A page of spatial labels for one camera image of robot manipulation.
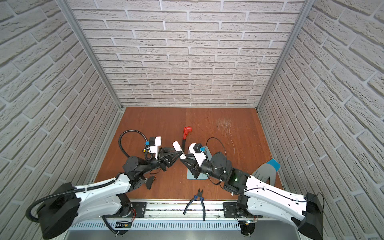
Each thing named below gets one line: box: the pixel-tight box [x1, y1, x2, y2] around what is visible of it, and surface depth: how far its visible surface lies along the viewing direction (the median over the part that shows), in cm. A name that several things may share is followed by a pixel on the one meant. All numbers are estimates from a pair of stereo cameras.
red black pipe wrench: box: [182, 126, 193, 152], surface depth 107 cm
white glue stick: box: [172, 141, 187, 160], surface depth 62 cm
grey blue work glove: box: [251, 158, 281, 186], surface depth 90 cm
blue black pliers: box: [183, 188, 206, 222], surface depth 77 cm
